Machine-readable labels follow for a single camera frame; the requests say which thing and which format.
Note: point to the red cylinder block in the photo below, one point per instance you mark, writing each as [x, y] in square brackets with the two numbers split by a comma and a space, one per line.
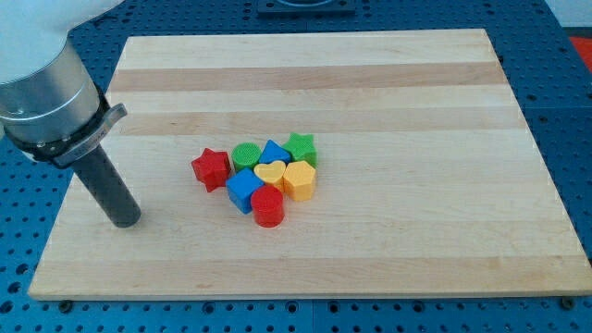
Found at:
[268, 206]

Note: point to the blue cube block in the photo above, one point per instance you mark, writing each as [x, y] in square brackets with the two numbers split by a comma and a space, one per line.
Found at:
[241, 187]

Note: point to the red star block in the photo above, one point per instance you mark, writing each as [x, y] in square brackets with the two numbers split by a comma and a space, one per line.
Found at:
[212, 168]

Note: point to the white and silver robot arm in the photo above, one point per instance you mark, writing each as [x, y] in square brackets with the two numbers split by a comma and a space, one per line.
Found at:
[51, 109]

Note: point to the blue triangle block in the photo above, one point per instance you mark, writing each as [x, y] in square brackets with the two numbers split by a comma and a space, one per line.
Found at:
[273, 152]

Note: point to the light wooden board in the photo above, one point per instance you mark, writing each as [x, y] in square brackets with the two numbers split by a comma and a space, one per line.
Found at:
[429, 181]

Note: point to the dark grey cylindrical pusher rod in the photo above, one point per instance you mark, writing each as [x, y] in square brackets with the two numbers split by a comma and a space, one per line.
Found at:
[97, 173]

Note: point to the yellow heart block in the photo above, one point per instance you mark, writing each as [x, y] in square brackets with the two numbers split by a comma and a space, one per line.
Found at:
[271, 174]

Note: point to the dark mounting plate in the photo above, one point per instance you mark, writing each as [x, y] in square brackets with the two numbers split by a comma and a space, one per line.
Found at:
[269, 8]

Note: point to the green star block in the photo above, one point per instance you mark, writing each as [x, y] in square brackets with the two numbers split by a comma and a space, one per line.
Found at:
[301, 147]

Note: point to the green cylinder block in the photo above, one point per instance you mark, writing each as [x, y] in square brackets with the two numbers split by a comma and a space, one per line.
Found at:
[245, 155]

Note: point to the red object at right edge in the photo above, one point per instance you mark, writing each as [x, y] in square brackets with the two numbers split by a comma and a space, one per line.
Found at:
[583, 46]

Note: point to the yellow hexagon block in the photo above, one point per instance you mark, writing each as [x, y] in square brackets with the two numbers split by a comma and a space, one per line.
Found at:
[299, 181]

